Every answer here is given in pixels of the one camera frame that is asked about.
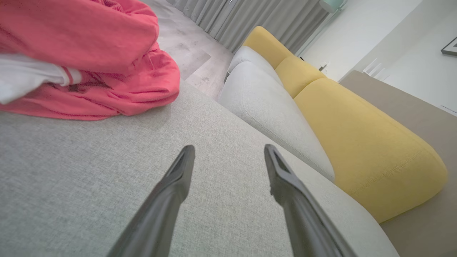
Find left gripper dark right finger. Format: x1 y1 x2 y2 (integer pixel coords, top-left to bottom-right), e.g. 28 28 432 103
263 144 358 257

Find red jersey with white sleeves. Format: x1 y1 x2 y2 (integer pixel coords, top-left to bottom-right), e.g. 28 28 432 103
0 0 181 121

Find large yellow sofa back cushion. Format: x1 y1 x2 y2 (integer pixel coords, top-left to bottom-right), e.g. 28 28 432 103
294 78 448 224

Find long grey sofa seat cushion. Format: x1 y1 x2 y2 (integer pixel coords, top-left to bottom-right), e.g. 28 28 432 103
218 61 336 182

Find grey pleated curtain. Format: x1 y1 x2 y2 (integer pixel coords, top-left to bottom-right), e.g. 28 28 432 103
167 0 331 55

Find large grey fabric sofa seat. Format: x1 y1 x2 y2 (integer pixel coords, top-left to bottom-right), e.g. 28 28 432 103
0 79 400 257

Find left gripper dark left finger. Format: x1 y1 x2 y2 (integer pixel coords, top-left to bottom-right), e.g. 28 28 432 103
106 145 196 257

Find dark framed wall picture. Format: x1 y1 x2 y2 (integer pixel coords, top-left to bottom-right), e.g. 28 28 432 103
441 36 457 57

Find short grey sofa seat cushion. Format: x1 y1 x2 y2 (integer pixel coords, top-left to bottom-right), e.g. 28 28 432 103
227 45 284 87

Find small yellow sofa back cushion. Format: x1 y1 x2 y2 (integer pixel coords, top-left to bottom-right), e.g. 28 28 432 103
242 26 294 69

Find medium yellow sofa back cushion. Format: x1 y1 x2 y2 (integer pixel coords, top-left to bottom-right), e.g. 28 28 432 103
274 55 327 99

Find pale teal lamp shade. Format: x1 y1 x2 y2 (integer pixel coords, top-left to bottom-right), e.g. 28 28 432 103
319 0 347 14

